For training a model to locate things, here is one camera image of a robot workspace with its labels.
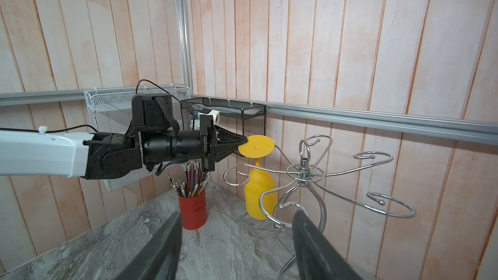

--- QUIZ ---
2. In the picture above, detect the red pencil cup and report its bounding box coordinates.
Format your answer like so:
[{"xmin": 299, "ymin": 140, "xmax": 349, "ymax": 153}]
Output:
[{"xmin": 178, "ymin": 192, "xmax": 208, "ymax": 230}]

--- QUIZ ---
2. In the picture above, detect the yellow wine glass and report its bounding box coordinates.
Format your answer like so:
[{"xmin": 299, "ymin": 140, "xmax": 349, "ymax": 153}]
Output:
[{"xmin": 239, "ymin": 135, "xmax": 276, "ymax": 220}]

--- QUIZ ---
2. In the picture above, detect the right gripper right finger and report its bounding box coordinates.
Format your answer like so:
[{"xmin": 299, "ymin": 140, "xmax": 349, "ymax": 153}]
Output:
[{"xmin": 293, "ymin": 211, "xmax": 361, "ymax": 280}]

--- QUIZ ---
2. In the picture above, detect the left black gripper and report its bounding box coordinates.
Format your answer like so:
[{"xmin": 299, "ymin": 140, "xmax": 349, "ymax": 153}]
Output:
[{"xmin": 200, "ymin": 118, "xmax": 248, "ymax": 172}]

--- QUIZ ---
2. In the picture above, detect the bundle of pencils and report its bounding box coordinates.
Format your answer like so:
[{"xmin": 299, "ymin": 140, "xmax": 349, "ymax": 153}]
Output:
[{"xmin": 169, "ymin": 159, "xmax": 210, "ymax": 198}]

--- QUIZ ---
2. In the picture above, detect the black mesh wall basket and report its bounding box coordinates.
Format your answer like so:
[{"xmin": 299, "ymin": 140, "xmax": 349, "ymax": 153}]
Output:
[{"xmin": 181, "ymin": 96, "xmax": 267, "ymax": 137}]

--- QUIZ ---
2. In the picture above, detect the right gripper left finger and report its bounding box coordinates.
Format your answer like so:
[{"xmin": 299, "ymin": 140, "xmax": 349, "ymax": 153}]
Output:
[{"xmin": 115, "ymin": 211, "xmax": 183, "ymax": 279}]

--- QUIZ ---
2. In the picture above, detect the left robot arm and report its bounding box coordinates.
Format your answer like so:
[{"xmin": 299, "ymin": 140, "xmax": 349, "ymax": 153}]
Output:
[{"xmin": 1, "ymin": 93, "xmax": 248, "ymax": 180}]

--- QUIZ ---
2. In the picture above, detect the chrome wine glass rack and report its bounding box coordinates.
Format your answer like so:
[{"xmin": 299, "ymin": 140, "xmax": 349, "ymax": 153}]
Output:
[{"xmin": 222, "ymin": 134, "xmax": 417, "ymax": 280}]

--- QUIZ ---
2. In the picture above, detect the white mesh wall shelf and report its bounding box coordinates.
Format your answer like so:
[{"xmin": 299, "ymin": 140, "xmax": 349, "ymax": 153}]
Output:
[{"xmin": 83, "ymin": 84, "xmax": 192, "ymax": 192}]

